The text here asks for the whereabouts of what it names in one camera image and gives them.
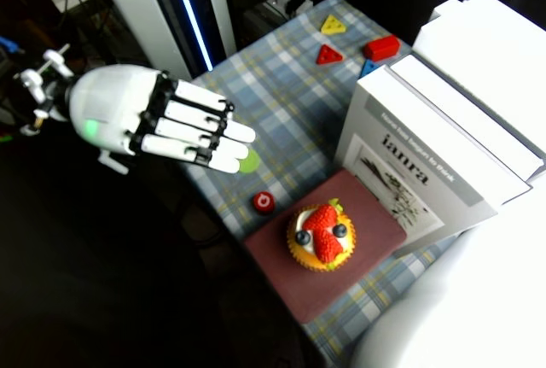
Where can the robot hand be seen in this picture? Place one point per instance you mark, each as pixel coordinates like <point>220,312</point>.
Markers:
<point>106,99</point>

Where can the white book with printed cover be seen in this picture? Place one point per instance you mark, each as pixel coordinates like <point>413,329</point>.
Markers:
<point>384,129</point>

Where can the large white box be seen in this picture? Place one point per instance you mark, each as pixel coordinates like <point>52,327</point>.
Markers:
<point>490,52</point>

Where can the red rectangular toy block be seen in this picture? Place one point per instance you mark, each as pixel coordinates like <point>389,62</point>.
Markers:
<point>381,48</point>

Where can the white column with blue light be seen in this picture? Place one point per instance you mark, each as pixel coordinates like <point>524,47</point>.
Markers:
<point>141,9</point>

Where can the blue toy block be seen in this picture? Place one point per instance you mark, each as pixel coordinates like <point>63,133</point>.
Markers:
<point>367,69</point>

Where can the yellow triangle toy block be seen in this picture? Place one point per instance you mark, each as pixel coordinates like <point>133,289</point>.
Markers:
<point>332,26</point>

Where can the red triangle toy block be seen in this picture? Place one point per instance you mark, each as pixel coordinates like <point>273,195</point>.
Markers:
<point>328,56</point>

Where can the green round disc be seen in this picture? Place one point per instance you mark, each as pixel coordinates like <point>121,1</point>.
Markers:
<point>251,163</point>

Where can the blue plaid tablecloth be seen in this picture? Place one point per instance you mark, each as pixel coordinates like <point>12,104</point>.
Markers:
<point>277,99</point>

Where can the black box under adapter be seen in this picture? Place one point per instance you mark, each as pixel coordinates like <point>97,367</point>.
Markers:
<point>260,18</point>

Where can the red round button toy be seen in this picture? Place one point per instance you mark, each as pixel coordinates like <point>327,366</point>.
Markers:
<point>263,202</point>

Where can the maroon rectangular mat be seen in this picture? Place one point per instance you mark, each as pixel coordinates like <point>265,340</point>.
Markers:
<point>375,223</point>

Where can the toy strawberry cupcake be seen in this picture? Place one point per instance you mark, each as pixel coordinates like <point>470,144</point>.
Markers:
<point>322,235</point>

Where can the white rounded robot shell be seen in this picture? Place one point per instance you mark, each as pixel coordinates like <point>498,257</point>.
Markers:
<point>469,299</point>

